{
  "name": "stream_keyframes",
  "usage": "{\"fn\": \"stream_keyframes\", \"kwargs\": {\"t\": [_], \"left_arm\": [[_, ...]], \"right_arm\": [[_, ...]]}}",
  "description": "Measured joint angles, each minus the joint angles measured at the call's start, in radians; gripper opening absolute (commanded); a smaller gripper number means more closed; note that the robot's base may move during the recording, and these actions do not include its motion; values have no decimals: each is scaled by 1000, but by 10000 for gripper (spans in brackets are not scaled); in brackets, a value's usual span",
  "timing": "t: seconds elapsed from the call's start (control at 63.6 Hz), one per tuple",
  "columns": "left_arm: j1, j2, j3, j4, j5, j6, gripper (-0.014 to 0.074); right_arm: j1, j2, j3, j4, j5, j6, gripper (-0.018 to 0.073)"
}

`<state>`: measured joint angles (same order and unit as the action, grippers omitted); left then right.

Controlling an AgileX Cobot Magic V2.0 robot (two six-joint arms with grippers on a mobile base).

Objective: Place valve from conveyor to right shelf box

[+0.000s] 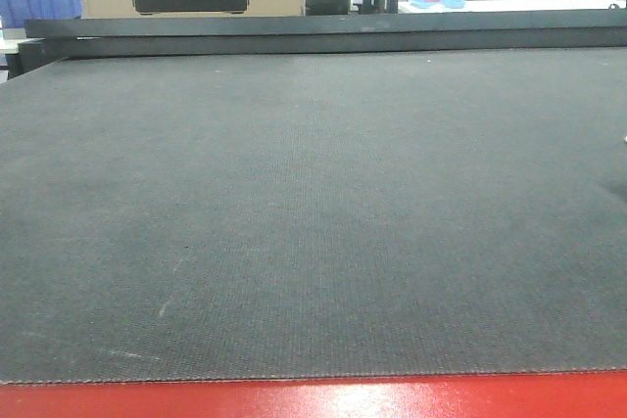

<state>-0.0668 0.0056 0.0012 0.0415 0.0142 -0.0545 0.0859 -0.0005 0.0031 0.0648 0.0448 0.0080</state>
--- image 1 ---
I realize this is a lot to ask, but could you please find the dark grey conveyor belt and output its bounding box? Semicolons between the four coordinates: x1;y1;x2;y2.
1;48;626;384

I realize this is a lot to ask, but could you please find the white background table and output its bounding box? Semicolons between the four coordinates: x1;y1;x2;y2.
398;0;626;14

